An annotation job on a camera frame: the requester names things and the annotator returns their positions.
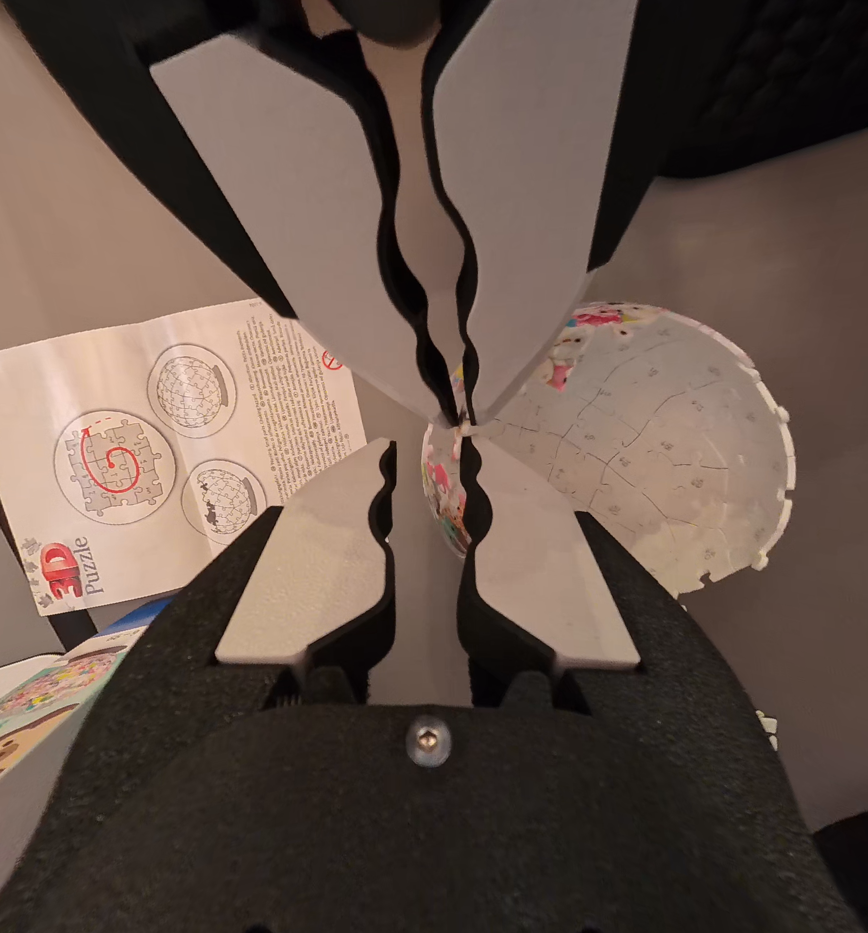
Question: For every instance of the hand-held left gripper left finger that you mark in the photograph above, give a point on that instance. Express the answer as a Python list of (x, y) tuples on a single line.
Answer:
[(310, 568)]

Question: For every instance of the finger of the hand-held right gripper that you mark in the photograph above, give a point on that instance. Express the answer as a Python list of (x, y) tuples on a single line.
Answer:
[(295, 182), (536, 182)]

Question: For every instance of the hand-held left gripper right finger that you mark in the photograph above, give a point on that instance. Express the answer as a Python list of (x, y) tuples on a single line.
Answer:
[(550, 583)]

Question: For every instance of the partly built puzzle ball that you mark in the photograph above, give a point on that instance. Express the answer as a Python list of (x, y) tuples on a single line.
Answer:
[(659, 452)]

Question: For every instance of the white puzzle piece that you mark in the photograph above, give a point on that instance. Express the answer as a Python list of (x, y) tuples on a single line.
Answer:
[(466, 430)]

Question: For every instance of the printed puzzle box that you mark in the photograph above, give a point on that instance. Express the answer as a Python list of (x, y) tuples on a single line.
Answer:
[(26, 700)]

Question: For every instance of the folded instruction leaflet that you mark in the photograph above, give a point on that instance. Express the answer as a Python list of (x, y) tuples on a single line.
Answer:
[(113, 379)]

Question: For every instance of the black cushioned pad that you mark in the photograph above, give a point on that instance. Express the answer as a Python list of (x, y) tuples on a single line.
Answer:
[(805, 87)]

